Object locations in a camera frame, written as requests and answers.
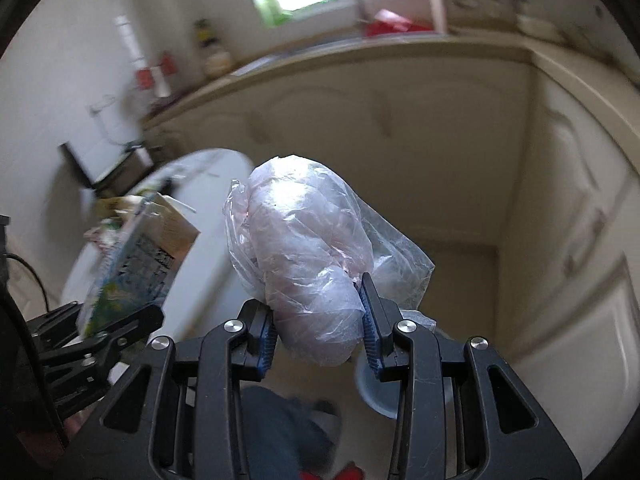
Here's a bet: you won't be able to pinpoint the blue trash bin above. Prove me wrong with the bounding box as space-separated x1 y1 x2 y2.
355 310 451 419

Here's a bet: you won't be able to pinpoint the red plastic basin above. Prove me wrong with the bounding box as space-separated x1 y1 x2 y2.
364 9 435 38

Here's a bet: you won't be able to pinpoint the black cable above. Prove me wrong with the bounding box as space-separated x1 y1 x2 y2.
4 251 51 313

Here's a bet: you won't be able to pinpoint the wooden cutting board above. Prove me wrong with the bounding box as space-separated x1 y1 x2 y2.
430 0 449 36

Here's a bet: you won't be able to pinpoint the green dish soap bottle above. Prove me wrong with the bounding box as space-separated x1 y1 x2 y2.
258 0 292 28

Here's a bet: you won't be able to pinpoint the black silver rice cooker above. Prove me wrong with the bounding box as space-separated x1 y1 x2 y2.
58 142 155 198

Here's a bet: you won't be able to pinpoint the wire utensil rack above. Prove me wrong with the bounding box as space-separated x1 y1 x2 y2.
134 51 180 100

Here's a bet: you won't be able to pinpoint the cream base cabinets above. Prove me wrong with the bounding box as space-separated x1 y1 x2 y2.
143 32 639 479

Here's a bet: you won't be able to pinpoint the glass jar with label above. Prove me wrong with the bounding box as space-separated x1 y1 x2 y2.
201 44 234 79

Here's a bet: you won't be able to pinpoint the milk carton box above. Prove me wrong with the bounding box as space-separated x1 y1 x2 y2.
77 193 200 338

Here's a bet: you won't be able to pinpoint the dark bottle yellow label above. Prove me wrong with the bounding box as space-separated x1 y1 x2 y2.
194 18 217 48

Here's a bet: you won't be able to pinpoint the clear plastic bag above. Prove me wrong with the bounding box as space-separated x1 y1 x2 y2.
224 155 435 366

